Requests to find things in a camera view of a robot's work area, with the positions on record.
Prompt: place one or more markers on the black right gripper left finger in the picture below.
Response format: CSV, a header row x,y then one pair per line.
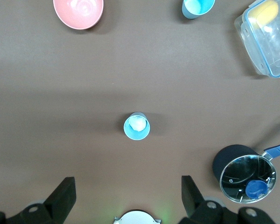
x,y
60,198

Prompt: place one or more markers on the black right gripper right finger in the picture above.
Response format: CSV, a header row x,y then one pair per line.
x,y
196,205

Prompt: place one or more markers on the blue plastic cup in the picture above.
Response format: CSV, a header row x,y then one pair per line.
x,y
136,133
196,8

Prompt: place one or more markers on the glass lid blue knob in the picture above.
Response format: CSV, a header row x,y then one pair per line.
x,y
242,172

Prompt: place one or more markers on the brown table cloth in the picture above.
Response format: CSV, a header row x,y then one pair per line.
x,y
84,93

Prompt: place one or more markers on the clear plastic container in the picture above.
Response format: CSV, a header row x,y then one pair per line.
x,y
270,51

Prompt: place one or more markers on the pink bowl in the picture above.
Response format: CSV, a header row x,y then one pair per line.
x,y
78,12

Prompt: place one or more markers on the yellow round fruit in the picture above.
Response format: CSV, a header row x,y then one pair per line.
x,y
266,11

